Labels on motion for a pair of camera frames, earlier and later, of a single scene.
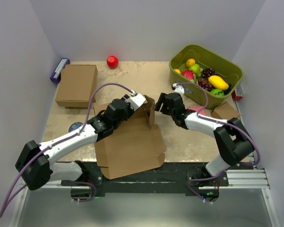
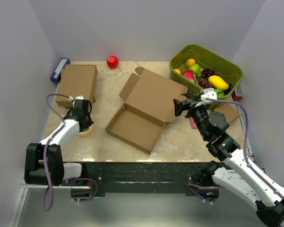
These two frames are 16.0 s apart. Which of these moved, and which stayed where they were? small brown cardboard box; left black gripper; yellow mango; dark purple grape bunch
Moved: left black gripper
Stayed: yellow mango; small brown cardboard box; dark purple grape bunch
